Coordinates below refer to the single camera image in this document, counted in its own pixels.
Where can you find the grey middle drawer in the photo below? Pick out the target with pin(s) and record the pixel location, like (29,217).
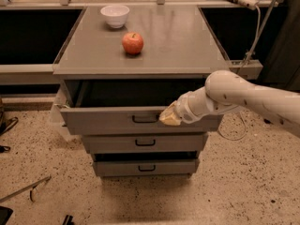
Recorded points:
(144,143)

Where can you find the black top drawer handle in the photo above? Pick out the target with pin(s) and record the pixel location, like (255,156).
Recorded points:
(144,119)

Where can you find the grey bottom drawer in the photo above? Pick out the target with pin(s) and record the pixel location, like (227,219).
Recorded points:
(146,167)

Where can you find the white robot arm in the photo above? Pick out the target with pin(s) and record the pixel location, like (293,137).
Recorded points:
(225,91)

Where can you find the grey drawer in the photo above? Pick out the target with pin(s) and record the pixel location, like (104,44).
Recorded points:
(144,143)
(117,121)
(146,167)

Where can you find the grey drawer cabinet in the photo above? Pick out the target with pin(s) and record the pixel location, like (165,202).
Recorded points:
(121,68)

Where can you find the red apple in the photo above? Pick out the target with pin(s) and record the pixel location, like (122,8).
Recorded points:
(132,43)

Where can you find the padded gripper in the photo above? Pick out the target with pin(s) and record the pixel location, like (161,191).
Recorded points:
(184,112)

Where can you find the white ceramic bowl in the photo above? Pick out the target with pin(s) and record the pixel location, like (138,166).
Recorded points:
(115,15)

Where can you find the thin metal rod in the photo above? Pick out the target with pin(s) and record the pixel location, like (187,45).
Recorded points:
(23,189)

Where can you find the grey top drawer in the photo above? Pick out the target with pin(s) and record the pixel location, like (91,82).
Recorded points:
(117,121)

